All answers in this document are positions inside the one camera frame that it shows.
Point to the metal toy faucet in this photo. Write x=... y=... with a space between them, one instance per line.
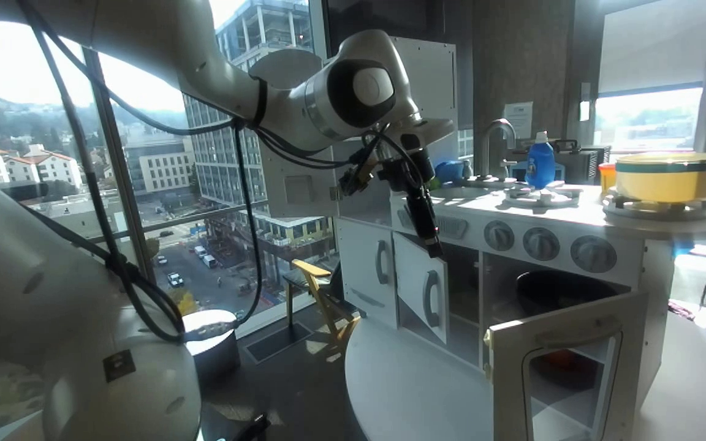
x=496 y=132

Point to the yellow pot with green rim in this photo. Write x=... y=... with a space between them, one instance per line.
x=671 y=182

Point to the small orange cup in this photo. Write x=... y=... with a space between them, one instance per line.
x=605 y=181

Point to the grey stove knob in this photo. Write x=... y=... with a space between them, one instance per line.
x=539 y=244
x=499 y=237
x=594 y=257

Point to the stove burner grate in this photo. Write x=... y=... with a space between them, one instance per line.
x=539 y=198

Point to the white oven door with window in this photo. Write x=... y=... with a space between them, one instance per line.
x=565 y=327

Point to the white paper sign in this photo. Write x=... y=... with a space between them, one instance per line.
x=519 y=122

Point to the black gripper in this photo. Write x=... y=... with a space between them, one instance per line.
x=416 y=175

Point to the small white cabinet door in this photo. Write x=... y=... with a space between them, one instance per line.
x=416 y=286

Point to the blue toy in sink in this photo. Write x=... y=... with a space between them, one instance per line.
x=451 y=173

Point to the white toy kitchen cabinet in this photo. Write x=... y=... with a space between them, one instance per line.
x=550 y=237

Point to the yellow wrist camera mount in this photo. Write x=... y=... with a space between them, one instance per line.
x=353 y=182

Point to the blue bottle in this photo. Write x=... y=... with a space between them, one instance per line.
x=539 y=162

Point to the red item inside oven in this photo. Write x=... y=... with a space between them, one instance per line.
x=565 y=371

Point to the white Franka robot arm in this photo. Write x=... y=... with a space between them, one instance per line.
x=60 y=327

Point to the wooden folding chair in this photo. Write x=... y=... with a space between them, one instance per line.
x=324 y=303

